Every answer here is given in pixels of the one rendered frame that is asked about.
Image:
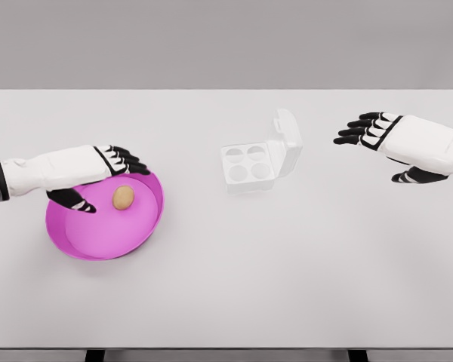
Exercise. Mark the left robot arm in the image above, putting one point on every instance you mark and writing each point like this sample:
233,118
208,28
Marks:
15,175

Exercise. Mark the white egg box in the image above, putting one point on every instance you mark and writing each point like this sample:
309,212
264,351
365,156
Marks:
262,158

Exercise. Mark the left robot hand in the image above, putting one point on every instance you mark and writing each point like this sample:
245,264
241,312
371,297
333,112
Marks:
79,164

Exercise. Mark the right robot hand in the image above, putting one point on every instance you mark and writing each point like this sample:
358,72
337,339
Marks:
411,141

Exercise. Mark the pink round bowl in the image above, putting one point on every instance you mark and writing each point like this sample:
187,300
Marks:
109,222

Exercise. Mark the brown egg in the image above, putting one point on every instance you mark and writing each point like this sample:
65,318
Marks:
123,198

